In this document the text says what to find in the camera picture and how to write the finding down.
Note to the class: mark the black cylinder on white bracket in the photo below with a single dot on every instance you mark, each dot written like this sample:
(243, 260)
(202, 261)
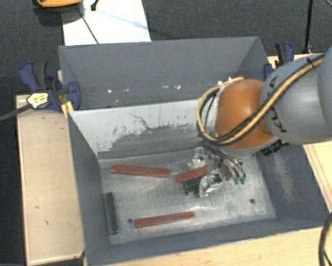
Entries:
(273, 148)

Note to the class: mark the pale wood board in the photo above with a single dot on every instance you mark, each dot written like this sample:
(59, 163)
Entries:
(46, 177)

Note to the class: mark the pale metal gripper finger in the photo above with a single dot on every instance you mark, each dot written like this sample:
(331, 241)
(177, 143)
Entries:
(198, 158)
(209, 184)

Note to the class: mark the grey metal bin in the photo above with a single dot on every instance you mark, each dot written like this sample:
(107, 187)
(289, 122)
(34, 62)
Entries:
(148, 72)

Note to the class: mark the dark green flat block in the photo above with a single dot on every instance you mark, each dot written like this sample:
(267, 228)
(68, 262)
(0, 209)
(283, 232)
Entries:
(112, 213)
(192, 186)

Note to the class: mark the red-brown flat block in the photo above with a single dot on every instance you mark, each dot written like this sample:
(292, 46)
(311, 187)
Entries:
(192, 174)
(164, 219)
(140, 171)

